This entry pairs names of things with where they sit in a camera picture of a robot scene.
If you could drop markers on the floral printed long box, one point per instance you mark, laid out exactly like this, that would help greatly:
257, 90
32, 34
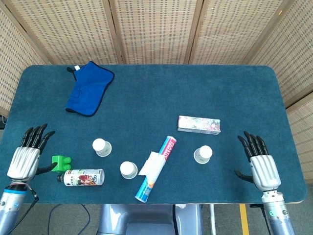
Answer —
198, 124

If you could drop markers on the crumpled white tissue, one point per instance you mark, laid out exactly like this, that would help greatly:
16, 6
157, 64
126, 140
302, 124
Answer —
151, 166

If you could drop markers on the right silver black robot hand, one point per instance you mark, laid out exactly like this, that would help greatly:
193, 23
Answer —
265, 171

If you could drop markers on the teal felt table mat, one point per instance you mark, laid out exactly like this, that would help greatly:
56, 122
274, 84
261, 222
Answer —
156, 98

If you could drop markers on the white printed drink bottle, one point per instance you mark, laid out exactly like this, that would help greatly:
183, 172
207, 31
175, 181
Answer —
83, 177

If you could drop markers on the green toy building block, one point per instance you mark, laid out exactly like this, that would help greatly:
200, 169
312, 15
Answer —
58, 163

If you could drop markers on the white table leg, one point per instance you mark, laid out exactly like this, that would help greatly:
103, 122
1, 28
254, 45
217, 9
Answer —
212, 220

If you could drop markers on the blue microfibre cloth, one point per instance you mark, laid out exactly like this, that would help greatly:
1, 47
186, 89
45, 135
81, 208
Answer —
88, 93

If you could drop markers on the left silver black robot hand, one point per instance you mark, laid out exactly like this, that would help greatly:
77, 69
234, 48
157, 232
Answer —
22, 164

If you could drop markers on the blue red plastic wrap tube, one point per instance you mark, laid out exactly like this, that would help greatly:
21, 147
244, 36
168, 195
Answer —
168, 147

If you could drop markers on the white paper cup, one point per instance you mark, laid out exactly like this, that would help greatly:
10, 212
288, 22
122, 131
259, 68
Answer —
99, 145
126, 168
205, 151

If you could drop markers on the woven bamboo folding screen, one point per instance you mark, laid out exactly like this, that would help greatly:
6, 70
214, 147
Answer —
156, 29

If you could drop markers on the grey-blue robot torso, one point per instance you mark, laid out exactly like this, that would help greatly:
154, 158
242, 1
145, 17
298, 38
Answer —
117, 218

